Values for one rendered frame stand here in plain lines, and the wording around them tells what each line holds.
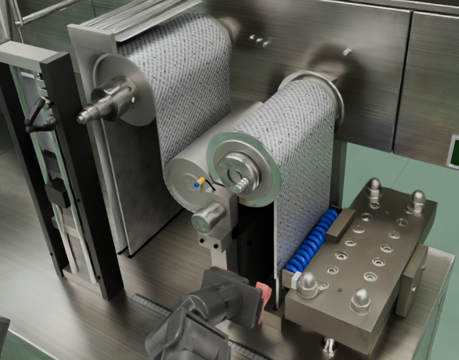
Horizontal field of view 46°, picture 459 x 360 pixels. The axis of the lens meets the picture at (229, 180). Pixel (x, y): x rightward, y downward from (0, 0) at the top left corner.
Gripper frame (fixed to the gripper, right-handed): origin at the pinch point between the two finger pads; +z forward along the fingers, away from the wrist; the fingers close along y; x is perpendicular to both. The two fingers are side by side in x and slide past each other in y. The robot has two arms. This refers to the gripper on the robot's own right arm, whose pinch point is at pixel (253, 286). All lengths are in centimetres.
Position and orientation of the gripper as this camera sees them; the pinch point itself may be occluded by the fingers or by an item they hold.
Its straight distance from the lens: 95.2
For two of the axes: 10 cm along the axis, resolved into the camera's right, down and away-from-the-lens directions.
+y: 8.5, 2.6, -4.7
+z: 4.9, -0.3, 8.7
